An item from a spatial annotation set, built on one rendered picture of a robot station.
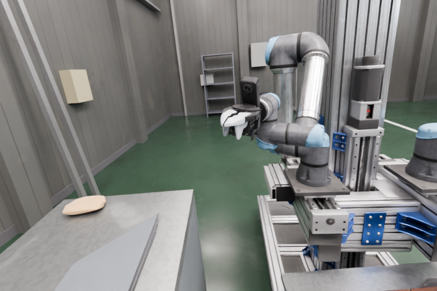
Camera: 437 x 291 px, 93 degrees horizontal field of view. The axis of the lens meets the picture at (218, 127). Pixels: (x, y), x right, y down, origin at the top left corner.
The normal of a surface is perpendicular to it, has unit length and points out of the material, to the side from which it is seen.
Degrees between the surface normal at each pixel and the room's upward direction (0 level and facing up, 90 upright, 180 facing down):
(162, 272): 0
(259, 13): 90
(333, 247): 90
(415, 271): 0
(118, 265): 0
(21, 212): 90
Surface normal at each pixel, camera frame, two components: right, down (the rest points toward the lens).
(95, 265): -0.08, -0.96
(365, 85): -0.76, 0.24
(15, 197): -0.07, 0.27
